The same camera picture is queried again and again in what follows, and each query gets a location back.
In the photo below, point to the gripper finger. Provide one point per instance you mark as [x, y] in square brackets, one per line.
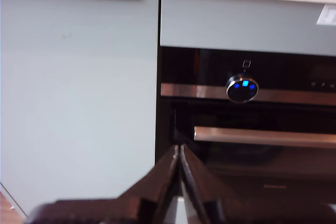
[160, 182]
[199, 184]

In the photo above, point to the black glass oven door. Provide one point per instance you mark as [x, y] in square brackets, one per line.
[262, 166]

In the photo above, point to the oven rotary knob blue icons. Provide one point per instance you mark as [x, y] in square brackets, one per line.
[242, 89]

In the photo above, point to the stainless oven trim strip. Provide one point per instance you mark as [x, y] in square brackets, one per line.
[288, 96]

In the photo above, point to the black built-in oven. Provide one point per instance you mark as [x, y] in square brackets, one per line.
[275, 58]

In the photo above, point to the grey-green cabinet door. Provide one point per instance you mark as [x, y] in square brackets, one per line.
[78, 90]

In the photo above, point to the grey-green filler panel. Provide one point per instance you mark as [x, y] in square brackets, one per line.
[236, 24]

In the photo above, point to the white printed table label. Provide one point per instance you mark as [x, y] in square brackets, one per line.
[326, 15]

